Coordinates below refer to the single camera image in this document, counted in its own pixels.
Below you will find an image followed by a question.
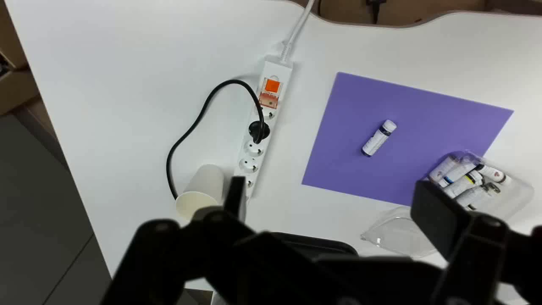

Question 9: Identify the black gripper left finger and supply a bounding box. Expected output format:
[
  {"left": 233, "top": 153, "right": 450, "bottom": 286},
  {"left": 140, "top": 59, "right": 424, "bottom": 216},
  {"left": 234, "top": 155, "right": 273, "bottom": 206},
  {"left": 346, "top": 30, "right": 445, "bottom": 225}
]
[{"left": 202, "top": 174, "right": 257, "bottom": 243}]

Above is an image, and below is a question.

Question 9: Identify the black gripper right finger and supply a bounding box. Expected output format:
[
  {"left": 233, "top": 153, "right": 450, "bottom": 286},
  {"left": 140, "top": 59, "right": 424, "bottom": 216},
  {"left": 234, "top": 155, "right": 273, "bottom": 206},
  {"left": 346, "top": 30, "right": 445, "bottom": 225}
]
[{"left": 411, "top": 177, "right": 475, "bottom": 264}]

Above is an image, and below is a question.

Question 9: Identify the clear plastic clamshell container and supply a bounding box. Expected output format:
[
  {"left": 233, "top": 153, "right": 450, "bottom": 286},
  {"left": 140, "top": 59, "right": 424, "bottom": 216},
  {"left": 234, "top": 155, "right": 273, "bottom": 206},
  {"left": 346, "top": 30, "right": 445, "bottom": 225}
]
[{"left": 362, "top": 148, "right": 536, "bottom": 260}]

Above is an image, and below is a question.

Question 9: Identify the plain white tube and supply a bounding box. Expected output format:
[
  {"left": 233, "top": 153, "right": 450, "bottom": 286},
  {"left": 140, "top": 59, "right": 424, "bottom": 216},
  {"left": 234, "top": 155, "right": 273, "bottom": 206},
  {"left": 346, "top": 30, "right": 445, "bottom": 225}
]
[{"left": 456, "top": 184, "right": 500, "bottom": 211}]

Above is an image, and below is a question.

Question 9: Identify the white tube yellow cap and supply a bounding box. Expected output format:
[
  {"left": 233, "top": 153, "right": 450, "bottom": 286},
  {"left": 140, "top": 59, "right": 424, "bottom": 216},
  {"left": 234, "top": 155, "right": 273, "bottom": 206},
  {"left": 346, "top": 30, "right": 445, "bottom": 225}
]
[{"left": 455, "top": 170, "right": 487, "bottom": 199}]

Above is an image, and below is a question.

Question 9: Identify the white tube blue cap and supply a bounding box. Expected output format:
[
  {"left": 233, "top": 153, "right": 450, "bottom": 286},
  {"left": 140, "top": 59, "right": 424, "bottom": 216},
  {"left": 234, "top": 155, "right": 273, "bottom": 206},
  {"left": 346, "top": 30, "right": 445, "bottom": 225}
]
[{"left": 443, "top": 158, "right": 480, "bottom": 187}]

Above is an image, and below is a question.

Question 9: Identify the white tube orange band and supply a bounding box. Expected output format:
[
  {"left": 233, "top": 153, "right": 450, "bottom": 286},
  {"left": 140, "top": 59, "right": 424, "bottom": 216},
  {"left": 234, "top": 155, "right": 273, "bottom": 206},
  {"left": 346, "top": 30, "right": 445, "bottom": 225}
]
[{"left": 477, "top": 164, "right": 511, "bottom": 186}]

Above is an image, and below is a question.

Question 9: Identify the white power strip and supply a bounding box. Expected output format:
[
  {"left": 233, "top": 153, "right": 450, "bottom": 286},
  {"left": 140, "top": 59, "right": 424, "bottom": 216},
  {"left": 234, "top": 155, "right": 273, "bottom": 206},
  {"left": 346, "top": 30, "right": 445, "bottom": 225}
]
[{"left": 234, "top": 53, "right": 295, "bottom": 199}]

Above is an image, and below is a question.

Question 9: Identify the purple paper sheet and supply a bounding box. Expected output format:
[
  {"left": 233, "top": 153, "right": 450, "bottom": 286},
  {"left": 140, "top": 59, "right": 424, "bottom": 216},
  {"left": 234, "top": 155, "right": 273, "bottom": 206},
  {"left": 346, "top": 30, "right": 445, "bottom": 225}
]
[{"left": 301, "top": 70, "right": 516, "bottom": 208}]

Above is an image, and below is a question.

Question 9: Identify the white tube black band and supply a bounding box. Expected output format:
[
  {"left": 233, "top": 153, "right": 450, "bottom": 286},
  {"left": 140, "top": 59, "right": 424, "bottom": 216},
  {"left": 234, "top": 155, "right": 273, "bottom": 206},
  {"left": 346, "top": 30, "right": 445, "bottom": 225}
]
[{"left": 362, "top": 118, "right": 399, "bottom": 158}]

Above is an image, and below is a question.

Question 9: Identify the black plug with cable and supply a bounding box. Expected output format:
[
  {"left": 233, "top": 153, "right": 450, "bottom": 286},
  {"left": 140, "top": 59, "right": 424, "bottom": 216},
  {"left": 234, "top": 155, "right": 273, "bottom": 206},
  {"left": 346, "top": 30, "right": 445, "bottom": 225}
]
[{"left": 167, "top": 77, "right": 273, "bottom": 201}]

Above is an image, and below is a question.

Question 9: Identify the white power strip cable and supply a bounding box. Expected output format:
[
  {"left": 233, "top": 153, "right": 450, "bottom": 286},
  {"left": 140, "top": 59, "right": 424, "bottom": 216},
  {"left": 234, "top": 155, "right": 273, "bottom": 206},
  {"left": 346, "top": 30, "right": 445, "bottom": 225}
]
[{"left": 279, "top": 0, "right": 319, "bottom": 64}]

